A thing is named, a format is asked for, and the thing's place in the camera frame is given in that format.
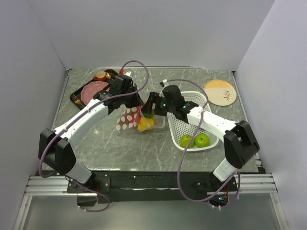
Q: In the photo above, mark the green apple right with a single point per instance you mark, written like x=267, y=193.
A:
x=201, y=140

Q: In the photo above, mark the pink polka dot plate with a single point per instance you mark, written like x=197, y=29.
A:
x=91, y=89

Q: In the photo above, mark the clear polka dot zip bag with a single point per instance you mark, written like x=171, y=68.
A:
x=133, y=120

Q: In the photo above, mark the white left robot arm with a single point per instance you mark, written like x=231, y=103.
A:
x=56, y=147

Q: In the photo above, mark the yellow pear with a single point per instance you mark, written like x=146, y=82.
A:
x=145, y=124

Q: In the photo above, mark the green apple left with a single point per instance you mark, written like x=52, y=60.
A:
x=186, y=140

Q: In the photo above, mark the green apple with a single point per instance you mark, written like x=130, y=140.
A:
x=201, y=140
x=186, y=140

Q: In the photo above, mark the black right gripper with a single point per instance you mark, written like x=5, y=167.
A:
x=153, y=98

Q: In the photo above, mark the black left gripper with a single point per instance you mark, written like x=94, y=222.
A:
x=137, y=101

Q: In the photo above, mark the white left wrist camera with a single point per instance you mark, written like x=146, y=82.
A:
x=128, y=73

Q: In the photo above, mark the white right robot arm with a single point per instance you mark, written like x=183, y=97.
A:
x=240, y=143

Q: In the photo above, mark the red apple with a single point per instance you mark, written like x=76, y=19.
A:
x=137, y=117

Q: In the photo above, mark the gold spoon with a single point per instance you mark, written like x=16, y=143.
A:
x=110, y=76

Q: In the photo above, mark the white perforated plastic basket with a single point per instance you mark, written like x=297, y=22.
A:
x=179, y=128

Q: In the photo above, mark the yellow cream round plate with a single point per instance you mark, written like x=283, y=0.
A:
x=220, y=92

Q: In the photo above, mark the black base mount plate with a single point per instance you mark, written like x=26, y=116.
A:
x=132, y=186

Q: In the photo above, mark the orange cup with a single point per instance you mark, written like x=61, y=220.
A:
x=100, y=76

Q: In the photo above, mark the yellow green mango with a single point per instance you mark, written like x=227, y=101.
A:
x=149, y=115

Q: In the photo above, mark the black rectangular tray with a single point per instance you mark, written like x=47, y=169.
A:
x=78, y=91

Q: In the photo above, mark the gold fork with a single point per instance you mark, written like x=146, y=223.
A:
x=77, y=100

